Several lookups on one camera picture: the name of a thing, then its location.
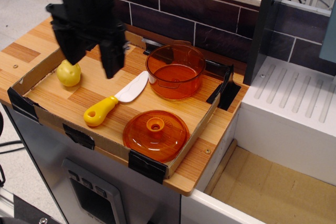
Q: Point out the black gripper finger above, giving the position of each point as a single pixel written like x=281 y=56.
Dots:
x=112 y=56
x=72 y=47

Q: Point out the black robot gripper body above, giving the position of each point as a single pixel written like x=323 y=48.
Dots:
x=86 y=23

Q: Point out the yellow handled white toy knife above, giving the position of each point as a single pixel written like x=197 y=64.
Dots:
x=96 y=114

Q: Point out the orange transparent plastic pot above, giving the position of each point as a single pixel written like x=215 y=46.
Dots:
x=175 y=71

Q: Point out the orange transparent pot lid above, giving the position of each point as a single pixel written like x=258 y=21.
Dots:
x=159 y=135

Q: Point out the cardboard fence with black tape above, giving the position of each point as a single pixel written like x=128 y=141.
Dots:
x=28 y=66

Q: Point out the yellow toy potato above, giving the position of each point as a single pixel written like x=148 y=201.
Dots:
x=69 y=75

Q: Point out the grey toy oven front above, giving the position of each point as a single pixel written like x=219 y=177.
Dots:
x=87 y=186

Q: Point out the white toy sink unit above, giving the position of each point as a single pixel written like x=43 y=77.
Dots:
x=276 y=162

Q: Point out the dark grey vertical post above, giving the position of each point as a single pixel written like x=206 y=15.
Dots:
x=261 y=42

